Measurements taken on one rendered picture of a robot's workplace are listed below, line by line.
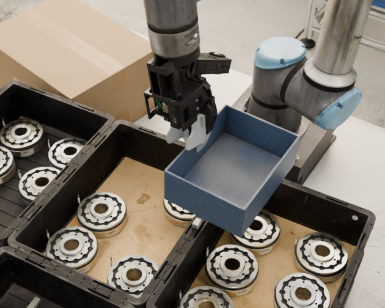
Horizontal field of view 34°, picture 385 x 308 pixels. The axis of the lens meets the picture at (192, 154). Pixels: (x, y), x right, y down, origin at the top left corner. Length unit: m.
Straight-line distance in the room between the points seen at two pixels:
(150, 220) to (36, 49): 0.61
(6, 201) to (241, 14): 2.33
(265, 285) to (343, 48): 0.50
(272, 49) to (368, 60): 1.85
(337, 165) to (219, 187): 0.66
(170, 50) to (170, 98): 0.09
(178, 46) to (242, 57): 2.30
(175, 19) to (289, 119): 0.73
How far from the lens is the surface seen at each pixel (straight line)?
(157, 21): 0.91
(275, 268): 1.30
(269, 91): 1.50
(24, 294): 1.29
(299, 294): 1.26
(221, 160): 1.14
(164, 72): 0.93
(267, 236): 1.30
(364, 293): 1.46
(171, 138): 1.06
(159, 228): 1.34
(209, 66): 1.01
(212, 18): 3.50
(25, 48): 1.75
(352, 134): 1.80
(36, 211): 1.28
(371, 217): 1.28
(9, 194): 1.46
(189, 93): 0.97
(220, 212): 1.01
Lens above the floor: 1.88
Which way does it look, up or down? 45 degrees down
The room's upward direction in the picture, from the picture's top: 1 degrees clockwise
